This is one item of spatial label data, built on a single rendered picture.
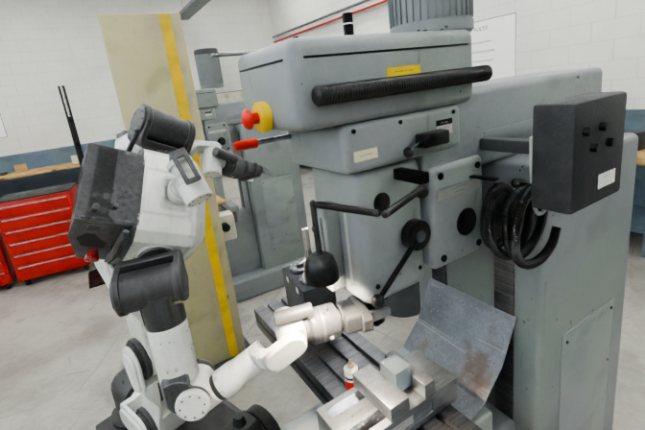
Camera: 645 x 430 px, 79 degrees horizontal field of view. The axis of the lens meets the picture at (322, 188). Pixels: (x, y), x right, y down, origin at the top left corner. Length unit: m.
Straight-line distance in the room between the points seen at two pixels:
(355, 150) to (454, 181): 0.30
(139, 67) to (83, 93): 7.28
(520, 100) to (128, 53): 1.99
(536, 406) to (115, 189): 1.27
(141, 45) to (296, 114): 1.88
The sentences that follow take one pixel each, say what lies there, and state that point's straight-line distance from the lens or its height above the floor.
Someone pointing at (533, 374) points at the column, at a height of 0.96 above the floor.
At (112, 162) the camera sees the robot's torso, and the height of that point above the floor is 1.69.
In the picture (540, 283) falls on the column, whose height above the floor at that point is 1.25.
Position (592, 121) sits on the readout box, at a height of 1.68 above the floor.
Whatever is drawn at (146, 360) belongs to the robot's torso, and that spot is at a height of 1.04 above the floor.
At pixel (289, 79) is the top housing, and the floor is 1.82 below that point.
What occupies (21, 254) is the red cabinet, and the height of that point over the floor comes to 0.39.
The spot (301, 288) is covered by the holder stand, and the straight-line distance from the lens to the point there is 1.38.
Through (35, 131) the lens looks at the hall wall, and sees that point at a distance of 9.76.
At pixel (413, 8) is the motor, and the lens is 0.99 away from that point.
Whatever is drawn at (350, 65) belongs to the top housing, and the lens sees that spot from 0.74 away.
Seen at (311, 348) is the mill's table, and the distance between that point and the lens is 1.42.
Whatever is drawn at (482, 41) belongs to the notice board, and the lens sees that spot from 5.90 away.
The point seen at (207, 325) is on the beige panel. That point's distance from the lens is 2.88.
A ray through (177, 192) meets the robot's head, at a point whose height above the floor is 1.60.
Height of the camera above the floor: 1.81
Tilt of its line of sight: 15 degrees down
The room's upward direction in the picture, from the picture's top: 7 degrees counter-clockwise
